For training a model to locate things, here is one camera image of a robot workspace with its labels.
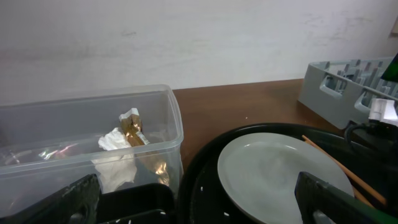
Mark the round black serving tray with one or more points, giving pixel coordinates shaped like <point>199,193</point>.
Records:
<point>202,199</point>

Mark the grey dishwasher rack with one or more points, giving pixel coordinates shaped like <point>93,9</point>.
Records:
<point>342,91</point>

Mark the gold foil wrapper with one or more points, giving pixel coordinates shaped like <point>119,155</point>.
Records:
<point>131,126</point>

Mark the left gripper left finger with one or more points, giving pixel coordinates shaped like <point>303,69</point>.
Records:
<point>75,203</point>

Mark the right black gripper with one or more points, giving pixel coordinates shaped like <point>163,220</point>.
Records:
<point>383,140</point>

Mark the black rectangular tray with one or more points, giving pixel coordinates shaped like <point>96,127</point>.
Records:
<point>150,203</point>

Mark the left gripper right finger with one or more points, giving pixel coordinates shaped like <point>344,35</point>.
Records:
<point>315,195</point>

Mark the clear plastic storage bin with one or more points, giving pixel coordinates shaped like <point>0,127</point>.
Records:
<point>48,145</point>

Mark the grey round plate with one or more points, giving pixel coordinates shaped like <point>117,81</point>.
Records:
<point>259,171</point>

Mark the wooden chopstick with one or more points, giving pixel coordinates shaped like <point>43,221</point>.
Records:
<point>357,194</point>
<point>350,174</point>

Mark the white napkin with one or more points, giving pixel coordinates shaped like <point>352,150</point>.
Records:
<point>115,171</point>

